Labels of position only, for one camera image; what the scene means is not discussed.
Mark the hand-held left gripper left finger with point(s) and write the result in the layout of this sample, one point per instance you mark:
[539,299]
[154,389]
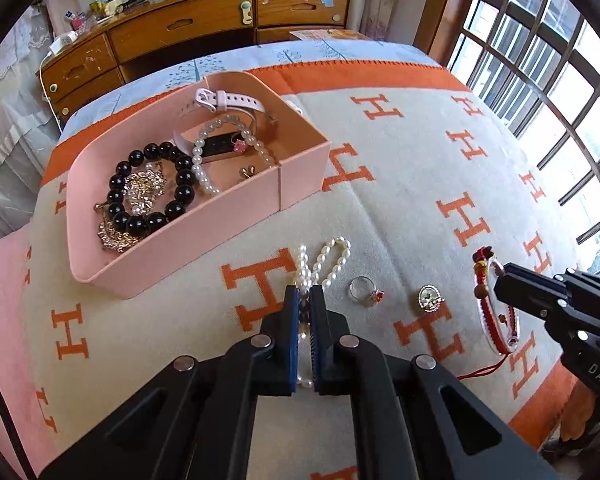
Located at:
[292,340]

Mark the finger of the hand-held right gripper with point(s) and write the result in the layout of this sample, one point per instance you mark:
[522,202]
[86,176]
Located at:
[530,287]

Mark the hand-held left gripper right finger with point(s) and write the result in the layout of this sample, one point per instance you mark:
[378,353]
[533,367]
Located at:
[316,340]

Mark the pink storage box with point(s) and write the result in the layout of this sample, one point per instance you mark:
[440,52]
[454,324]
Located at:
[180,255]

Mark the gold flower brooch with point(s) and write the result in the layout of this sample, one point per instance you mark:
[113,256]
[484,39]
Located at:
[247,173]

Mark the rhinestone hair comb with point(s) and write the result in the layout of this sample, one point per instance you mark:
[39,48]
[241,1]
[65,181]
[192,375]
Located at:
[142,182]

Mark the pearl head pin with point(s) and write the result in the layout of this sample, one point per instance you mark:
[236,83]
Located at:
[99,205]

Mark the pink smartwatch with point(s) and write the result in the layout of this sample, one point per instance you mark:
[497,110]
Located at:
[230,100]

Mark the person's right hand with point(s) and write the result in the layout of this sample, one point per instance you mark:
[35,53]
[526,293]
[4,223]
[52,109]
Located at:
[582,410]

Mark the orange and beige patterned blanket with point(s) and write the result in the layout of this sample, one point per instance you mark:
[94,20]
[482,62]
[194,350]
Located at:
[405,185]

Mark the barred window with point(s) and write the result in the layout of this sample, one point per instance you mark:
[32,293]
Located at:
[540,60]

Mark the pink bedsheet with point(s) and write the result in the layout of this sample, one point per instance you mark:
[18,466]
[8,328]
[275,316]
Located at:
[5,335]

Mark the orange printed booklet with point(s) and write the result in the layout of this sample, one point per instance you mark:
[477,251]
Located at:
[325,34]

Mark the pale floral curtain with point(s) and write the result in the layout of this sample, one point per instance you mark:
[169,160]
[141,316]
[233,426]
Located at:
[390,0]

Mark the cream drawer safety latch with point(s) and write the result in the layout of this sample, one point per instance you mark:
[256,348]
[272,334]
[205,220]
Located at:
[245,12]

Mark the wooden desk with drawers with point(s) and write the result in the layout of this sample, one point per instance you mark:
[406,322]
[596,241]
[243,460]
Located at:
[180,20]

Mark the piano under lace cover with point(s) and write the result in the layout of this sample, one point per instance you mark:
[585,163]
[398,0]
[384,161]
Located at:
[5,125]

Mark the black flashlight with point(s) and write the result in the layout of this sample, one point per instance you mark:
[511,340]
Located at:
[135,1]

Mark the white charger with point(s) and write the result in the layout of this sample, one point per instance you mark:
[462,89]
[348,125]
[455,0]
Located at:
[62,42]

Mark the yellow cup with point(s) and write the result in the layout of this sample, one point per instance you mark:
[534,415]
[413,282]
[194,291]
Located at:
[113,7]

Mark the small bottles cluster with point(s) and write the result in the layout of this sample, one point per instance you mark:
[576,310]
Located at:
[80,19]

